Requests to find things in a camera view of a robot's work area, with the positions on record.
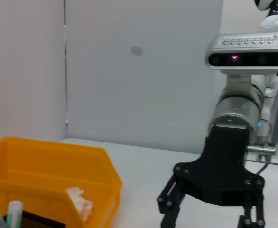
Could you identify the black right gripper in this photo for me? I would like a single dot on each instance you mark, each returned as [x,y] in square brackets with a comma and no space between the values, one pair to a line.
[224,171]

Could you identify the white paper ball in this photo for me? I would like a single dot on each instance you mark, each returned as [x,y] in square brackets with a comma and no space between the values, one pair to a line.
[78,197]

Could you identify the green utility knife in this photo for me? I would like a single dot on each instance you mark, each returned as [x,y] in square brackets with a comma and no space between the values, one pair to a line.
[14,213]

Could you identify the black mesh pen holder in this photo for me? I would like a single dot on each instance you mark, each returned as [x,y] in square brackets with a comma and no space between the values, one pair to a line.
[39,221]

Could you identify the yellow plastic bin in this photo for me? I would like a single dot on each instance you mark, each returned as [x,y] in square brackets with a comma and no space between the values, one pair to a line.
[46,166]

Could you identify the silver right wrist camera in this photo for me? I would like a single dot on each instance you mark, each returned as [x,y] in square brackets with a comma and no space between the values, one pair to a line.
[243,47]

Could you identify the grey wall sticker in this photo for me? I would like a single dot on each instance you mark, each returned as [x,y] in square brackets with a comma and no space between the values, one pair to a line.
[136,50]

